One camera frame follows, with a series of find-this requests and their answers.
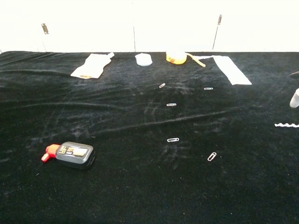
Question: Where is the white paper strip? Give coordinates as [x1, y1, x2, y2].
[192, 55, 253, 86]

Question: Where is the yellow tape measure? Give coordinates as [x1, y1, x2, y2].
[165, 50, 206, 68]

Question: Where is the small white round container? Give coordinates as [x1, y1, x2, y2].
[135, 53, 153, 67]

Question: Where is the black velvet tablecloth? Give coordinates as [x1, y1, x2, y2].
[0, 50, 299, 224]

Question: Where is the beige spout pouch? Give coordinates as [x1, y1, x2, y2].
[70, 52, 115, 80]

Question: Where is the woven folding screen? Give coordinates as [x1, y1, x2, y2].
[0, 0, 299, 53]

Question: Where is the black bottle with red cap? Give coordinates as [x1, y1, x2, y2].
[41, 141, 96, 170]

